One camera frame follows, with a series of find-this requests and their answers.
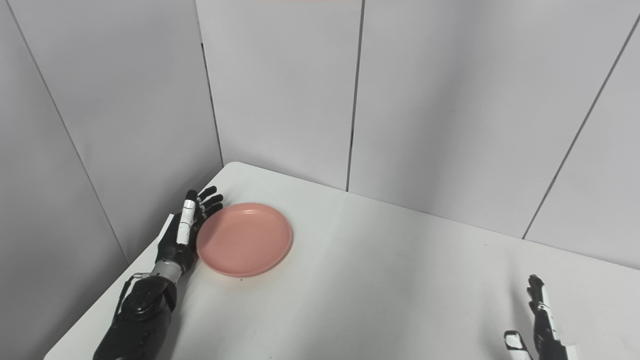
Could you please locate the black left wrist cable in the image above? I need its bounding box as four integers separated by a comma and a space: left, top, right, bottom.
114, 272, 151, 321

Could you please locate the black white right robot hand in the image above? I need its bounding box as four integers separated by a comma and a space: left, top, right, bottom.
503, 274, 578, 360

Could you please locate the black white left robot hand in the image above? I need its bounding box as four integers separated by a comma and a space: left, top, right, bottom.
155, 186, 224, 276

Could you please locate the pink round plate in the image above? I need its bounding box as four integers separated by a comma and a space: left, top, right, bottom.
196, 202, 293, 278

